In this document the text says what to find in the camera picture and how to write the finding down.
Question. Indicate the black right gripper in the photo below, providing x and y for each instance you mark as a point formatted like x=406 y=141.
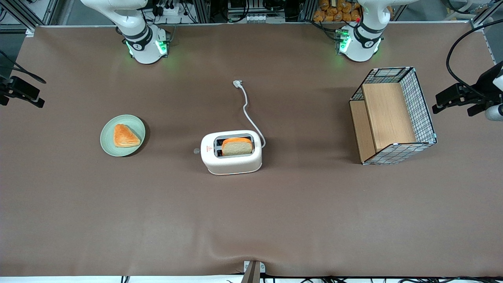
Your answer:
x=8 y=87

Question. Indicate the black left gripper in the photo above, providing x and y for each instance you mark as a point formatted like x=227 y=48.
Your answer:
x=481 y=87

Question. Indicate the white two-slot toaster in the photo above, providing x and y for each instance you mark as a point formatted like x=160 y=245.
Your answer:
x=232 y=164

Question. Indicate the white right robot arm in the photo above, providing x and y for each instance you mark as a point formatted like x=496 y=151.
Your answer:
x=143 y=49

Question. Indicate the pale green round plate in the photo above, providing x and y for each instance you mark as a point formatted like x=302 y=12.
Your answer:
x=108 y=143

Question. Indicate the triangular golden pastry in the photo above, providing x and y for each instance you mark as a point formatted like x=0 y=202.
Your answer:
x=125 y=136

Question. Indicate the bag of orange buns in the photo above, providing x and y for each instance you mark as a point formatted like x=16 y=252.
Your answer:
x=334 y=11

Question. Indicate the white power strip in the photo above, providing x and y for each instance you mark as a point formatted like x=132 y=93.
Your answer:
x=169 y=10

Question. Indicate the brown table mat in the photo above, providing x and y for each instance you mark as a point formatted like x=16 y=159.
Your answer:
x=275 y=220

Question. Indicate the bread slice with orange crust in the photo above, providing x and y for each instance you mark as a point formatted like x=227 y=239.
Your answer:
x=237 y=148

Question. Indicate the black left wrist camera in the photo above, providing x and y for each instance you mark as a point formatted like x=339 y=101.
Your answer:
x=476 y=110

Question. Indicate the aluminium frame post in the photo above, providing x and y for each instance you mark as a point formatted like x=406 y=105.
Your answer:
x=485 y=13
x=23 y=13

